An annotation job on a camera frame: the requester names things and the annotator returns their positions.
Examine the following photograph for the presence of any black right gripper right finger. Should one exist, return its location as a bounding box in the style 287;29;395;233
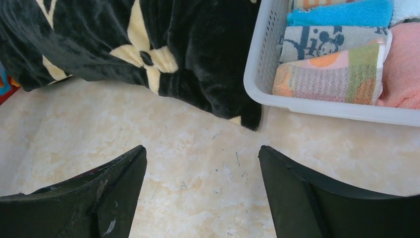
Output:
259;146;420;238

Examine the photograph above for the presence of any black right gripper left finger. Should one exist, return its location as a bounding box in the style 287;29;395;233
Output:
0;145;147;238

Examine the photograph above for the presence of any pink panda towel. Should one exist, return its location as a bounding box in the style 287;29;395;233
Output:
376;22;420;110

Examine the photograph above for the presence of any orange green rolled towel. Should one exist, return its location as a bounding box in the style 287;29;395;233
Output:
272;38;387;105

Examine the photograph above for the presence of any red blue patterned towel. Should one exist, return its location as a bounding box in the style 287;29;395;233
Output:
0;64;20;104

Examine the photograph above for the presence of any white plastic basket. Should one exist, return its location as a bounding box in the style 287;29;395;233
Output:
243;0;420;127

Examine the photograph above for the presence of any grey patterned rolled towel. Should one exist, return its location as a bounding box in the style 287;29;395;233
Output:
279;26;392;64

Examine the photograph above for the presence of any black floral blanket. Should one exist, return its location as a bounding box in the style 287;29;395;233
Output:
0;0;262;131

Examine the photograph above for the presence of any light blue rolled towel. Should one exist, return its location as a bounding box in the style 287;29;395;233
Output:
286;0;394;27

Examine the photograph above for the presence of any beige orange rolled towel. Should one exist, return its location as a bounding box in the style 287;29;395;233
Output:
289;0;354;10

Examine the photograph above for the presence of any mint white rolled towel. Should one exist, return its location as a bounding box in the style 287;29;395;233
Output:
389;0;420;27

